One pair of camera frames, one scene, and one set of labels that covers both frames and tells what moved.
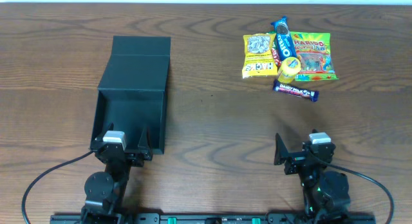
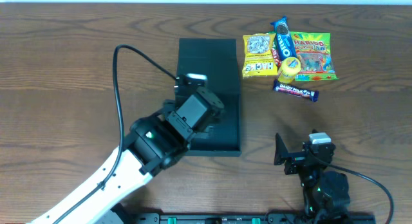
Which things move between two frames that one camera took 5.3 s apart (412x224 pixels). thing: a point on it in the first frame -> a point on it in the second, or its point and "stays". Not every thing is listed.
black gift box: x=132 y=93 -> x=217 y=58
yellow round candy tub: x=290 y=66 stays
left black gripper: x=129 y=154 -> x=184 y=89
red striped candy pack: x=275 y=52 stays
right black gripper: x=297 y=158 stays
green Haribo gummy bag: x=315 y=52 stays
